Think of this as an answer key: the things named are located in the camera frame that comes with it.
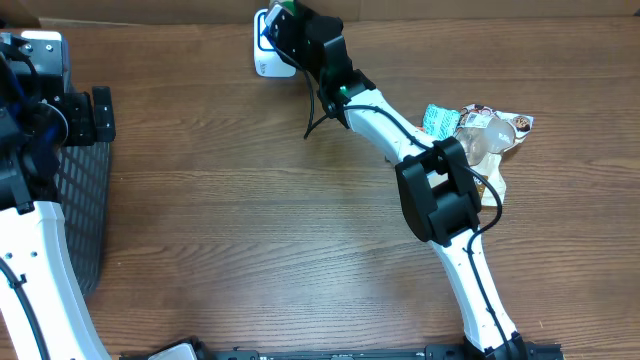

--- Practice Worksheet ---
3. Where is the white barcode scanner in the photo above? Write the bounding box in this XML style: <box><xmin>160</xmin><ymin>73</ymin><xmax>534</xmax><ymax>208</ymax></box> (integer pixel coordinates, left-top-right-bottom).
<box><xmin>253</xmin><ymin>8</ymin><xmax>297</xmax><ymax>78</ymax></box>

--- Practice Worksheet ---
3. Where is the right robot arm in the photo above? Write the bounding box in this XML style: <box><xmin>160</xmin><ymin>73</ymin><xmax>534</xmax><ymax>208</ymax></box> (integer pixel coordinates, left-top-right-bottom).
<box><xmin>263</xmin><ymin>1</ymin><xmax>529</xmax><ymax>359</ymax></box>

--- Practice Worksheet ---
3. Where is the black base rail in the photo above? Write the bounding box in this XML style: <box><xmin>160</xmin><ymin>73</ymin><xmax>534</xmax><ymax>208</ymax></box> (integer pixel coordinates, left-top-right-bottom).
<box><xmin>120</xmin><ymin>337</ymin><xmax>564</xmax><ymax>360</ymax></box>

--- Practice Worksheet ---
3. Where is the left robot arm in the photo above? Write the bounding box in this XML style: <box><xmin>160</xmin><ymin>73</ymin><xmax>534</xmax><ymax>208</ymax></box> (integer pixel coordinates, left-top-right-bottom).
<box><xmin>1</xmin><ymin>30</ymin><xmax>116</xmax><ymax>360</ymax></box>

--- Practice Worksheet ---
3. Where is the green lid jar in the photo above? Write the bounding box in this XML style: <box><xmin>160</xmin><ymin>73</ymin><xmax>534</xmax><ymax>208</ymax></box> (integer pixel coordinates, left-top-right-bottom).
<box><xmin>277</xmin><ymin>0</ymin><xmax>298</xmax><ymax>16</ymax></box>

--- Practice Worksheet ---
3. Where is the grey plastic shopping basket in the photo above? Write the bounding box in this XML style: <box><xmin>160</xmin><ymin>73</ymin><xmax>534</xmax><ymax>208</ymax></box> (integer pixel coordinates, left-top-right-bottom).
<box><xmin>54</xmin><ymin>143</ymin><xmax>112</xmax><ymax>297</ymax></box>

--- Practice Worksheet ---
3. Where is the teal wet wipes pack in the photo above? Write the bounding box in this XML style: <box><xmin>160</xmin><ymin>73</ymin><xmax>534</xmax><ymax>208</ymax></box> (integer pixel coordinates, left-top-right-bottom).
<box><xmin>422</xmin><ymin>104</ymin><xmax>460</xmax><ymax>140</ymax></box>

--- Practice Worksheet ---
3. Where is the beige PanTree snack bag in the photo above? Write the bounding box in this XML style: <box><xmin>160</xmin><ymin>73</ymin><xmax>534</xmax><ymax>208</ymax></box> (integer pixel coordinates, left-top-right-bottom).
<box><xmin>451</xmin><ymin>104</ymin><xmax>534</xmax><ymax>202</ymax></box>

